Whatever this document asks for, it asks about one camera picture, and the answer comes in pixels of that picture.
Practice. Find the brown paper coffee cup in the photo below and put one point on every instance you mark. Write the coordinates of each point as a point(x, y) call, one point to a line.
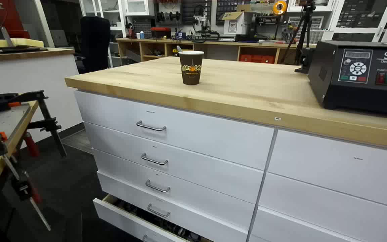
point(191, 66)

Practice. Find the white drawer cabinet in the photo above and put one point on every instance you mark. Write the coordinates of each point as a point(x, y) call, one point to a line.
point(174, 172)

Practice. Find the wooden shelf workbench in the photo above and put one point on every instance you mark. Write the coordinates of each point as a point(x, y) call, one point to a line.
point(154, 48)

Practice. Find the black office chair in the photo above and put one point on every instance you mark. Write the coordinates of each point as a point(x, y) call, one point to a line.
point(95, 43)

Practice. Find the black control box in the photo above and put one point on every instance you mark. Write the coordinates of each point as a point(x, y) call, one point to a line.
point(350, 75)

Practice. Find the red black bar clamp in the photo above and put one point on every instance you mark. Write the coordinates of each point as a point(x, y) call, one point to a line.
point(22, 183)

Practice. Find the black camera tripod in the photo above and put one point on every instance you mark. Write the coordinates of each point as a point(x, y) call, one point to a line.
point(304, 52)

